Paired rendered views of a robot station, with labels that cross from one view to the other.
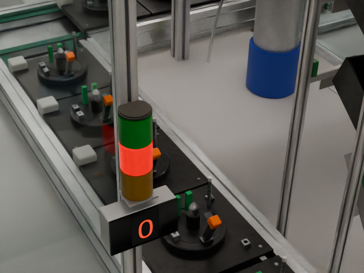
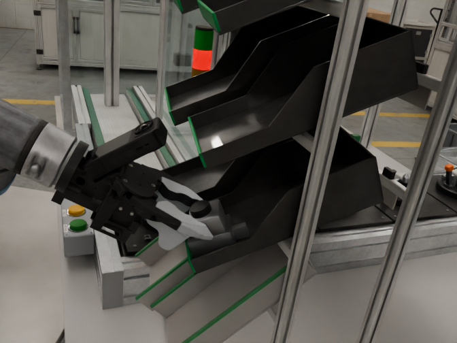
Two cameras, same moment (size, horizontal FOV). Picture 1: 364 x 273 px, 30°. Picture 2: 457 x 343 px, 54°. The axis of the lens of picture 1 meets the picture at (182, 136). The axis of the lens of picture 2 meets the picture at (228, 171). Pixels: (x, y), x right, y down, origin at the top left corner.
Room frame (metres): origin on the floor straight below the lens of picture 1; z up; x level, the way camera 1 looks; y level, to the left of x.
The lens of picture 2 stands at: (1.05, -1.10, 1.58)
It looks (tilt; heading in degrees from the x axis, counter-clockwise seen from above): 25 degrees down; 97
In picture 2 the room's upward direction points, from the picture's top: 7 degrees clockwise
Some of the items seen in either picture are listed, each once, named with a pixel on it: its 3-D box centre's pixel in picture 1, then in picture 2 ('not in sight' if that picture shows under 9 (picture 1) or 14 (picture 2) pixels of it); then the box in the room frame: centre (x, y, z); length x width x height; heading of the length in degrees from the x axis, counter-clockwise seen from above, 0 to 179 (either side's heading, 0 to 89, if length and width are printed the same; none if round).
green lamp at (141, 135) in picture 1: (135, 125); (203, 39); (0.81, 0.07, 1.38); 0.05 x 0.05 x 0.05
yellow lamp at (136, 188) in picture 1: (136, 179); (200, 77); (0.81, 0.07, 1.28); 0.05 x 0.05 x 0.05
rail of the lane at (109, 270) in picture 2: not in sight; (94, 190); (0.54, 0.01, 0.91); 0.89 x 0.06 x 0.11; 120
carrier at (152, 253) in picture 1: (193, 217); not in sight; (1.03, -0.03, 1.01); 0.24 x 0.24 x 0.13; 30
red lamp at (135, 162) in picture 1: (136, 153); (202, 58); (0.81, 0.07, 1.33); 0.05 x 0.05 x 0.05
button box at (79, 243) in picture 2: not in sight; (76, 221); (0.58, -0.19, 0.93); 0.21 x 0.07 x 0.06; 120
